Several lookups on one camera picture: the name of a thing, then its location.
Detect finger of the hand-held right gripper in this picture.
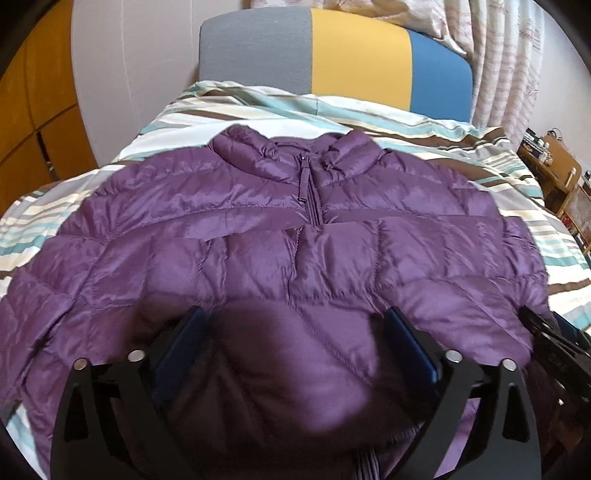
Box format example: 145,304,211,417
551,314,591,358
519,307,578,370

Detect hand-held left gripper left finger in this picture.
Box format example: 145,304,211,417
50,307,208,480

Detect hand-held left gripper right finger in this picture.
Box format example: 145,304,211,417
385,307,542,480

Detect purple puffer jacket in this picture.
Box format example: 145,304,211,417
0,124,561,480

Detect wooden shelf unit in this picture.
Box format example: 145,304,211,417
517,131,591,254

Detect striped duvet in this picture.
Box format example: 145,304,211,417
0,79,591,467

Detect orange wooden wardrobe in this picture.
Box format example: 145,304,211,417
0,9,100,217

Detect pink striped curtain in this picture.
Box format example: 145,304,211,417
445,0,546,144

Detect grey yellow blue headboard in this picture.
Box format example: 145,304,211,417
198,7,475,124

